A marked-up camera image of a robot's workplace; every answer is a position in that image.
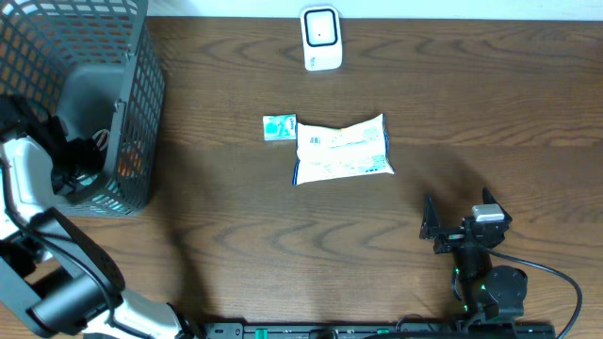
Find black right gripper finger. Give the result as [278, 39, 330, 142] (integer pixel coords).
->
[481, 187, 502, 209]
[419, 195, 441, 239]

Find green Zam-Buk ointment box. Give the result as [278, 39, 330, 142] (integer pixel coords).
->
[92, 129, 110, 152]

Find cream snack bag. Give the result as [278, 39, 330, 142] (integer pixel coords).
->
[292, 114, 395, 186]

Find teal white tissue packet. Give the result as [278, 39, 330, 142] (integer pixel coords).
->
[78, 174, 98, 186]

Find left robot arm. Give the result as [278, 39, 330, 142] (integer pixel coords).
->
[1, 94, 206, 338]

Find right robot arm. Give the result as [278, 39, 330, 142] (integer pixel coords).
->
[419, 188, 528, 332]

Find white barcode scanner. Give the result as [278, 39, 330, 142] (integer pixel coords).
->
[300, 6, 343, 72]

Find orange snack packet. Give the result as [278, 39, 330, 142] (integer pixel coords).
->
[118, 145, 142, 179]

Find grey plastic mesh basket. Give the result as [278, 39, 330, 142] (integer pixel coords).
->
[1, 0, 166, 217]

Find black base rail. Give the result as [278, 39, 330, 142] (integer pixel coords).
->
[201, 322, 556, 339]

